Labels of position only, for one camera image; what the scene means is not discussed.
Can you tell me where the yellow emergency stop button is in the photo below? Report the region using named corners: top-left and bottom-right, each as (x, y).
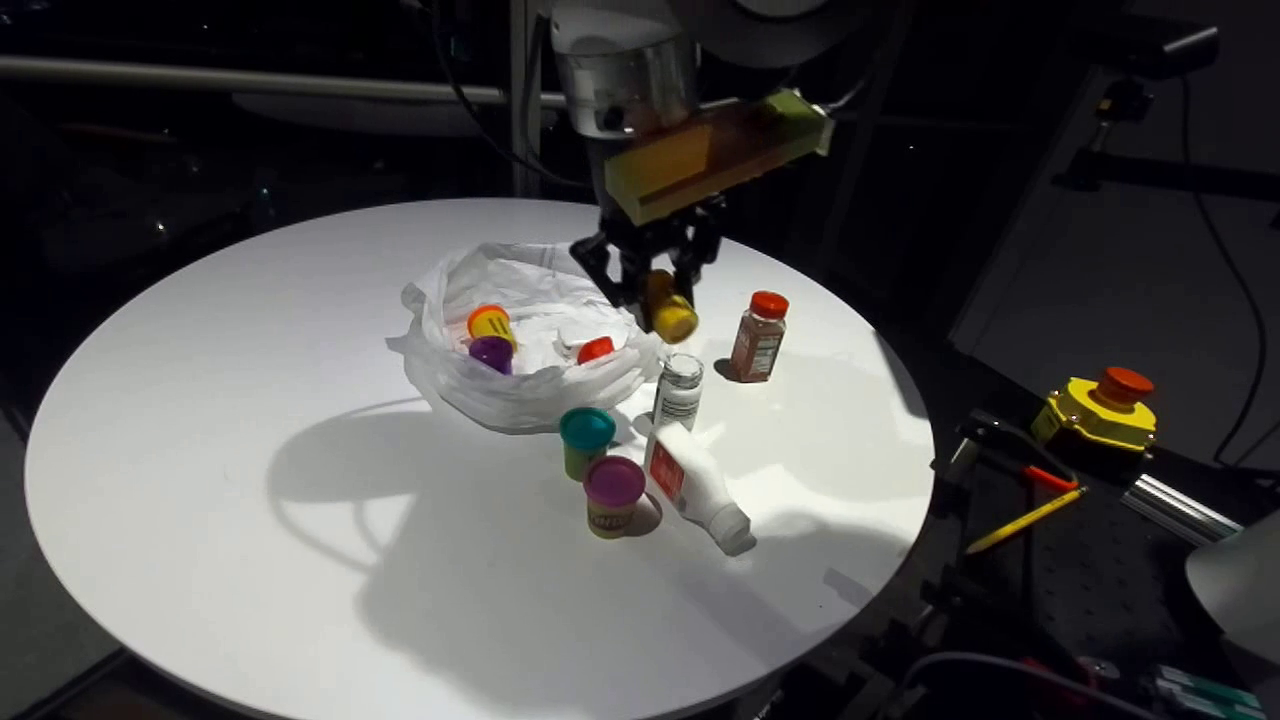
top-left (1031, 363), bottom-right (1165, 461)

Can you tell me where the purple lid dough tub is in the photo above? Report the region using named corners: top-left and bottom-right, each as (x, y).
top-left (467, 331), bottom-right (521, 379)

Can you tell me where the horizontal metal window rail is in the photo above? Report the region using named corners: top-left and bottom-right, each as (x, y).
top-left (0, 53), bottom-right (577, 119)

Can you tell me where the teal lid dough tub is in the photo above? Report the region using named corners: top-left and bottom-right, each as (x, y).
top-left (554, 405), bottom-right (623, 483)

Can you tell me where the red lid spice jar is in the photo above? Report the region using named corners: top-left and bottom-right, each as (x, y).
top-left (722, 287), bottom-right (797, 390)

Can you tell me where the white rounded base cover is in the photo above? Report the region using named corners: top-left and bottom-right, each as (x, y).
top-left (1179, 511), bottom-right (1280, 670)

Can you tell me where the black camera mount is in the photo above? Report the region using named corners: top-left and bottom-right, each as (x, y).
top-left (1052, 15), bottom-right (1224, 202)

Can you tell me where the thin black hanging cable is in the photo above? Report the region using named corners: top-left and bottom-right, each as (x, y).
top-left (1176, 76), bottom-right (1273, 468)

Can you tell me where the aluminium profile bar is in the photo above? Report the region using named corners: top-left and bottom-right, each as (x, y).
top-left (1123, 474), bottom-right (1248, 539)

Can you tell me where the wrist-mounted camera bar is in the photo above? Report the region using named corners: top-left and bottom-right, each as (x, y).
top-left (595, 85), bottom-right (840, 227)

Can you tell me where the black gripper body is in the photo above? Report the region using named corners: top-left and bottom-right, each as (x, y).
top-left (569, 195), bottom-right (733, 281)

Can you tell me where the white bottle red label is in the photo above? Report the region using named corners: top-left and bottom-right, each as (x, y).
top-left (643, 419), bottom-right (759, 560)

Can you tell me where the red-handled tool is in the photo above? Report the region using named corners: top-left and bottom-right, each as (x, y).
top-left (1016, 458), bottom-right (1083, 502)

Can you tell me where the white plastic bag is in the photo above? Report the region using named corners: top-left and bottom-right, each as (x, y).
top-left (381, 237), bottom-right (669, 440)

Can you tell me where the teal-handled tool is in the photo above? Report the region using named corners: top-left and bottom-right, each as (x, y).
top-left (1151, 663), bottom-right (1263, 720)

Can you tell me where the yellow pencil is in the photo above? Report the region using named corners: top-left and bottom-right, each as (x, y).
top-left (962, 483), bottom-right (1090, 560)

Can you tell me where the magenta lid dough tub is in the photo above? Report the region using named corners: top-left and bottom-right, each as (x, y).
top-left (581, 454), bottom-right (669, 544)

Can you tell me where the grey floor cable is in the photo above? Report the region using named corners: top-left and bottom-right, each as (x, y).
top-left (902, 647), bottom-right (1167, 720)

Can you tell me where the vertical metal window post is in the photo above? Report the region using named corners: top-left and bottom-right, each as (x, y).
top-left (504, 0), bottom-right (549, 202)

